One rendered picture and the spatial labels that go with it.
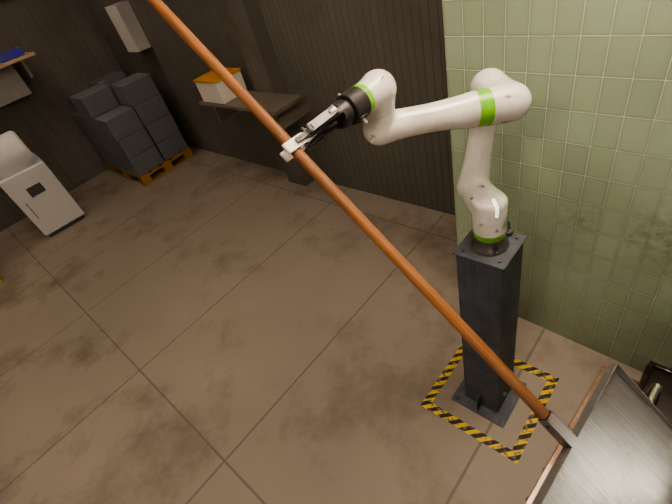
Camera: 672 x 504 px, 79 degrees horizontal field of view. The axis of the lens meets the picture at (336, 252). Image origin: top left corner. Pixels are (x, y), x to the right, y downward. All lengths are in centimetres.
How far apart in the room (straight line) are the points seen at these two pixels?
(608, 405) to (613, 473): 16
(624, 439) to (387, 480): 147
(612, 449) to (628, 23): 139
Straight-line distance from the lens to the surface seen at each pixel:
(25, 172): 629
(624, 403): 140
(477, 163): 170
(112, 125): 630
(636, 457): 141
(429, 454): 259
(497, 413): 268
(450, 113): 137
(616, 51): 196
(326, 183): 105
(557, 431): 119
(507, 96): 143
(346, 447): 268
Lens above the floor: 241
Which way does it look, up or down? 40 degrees down
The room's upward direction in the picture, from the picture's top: 18 degrees counter-clockwise
